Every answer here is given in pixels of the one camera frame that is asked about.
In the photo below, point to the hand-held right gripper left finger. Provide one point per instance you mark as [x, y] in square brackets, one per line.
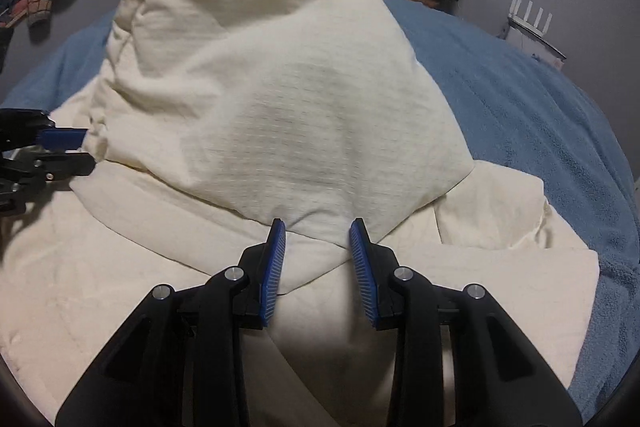
[275, 277]

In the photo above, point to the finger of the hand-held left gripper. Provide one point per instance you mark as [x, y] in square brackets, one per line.
[65, 166]
[62, 138]

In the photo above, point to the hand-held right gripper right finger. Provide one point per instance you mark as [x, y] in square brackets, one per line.
[361, 277]

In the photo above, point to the cream hooded jacket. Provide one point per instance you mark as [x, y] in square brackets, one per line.
[280, 107]

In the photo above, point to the blue fleece blanket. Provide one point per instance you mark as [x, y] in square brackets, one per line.
[525, 107]

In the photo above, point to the white box under router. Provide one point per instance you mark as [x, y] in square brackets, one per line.
[537, 44]

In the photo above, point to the white router with antennas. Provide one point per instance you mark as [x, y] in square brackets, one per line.
[530, 17]

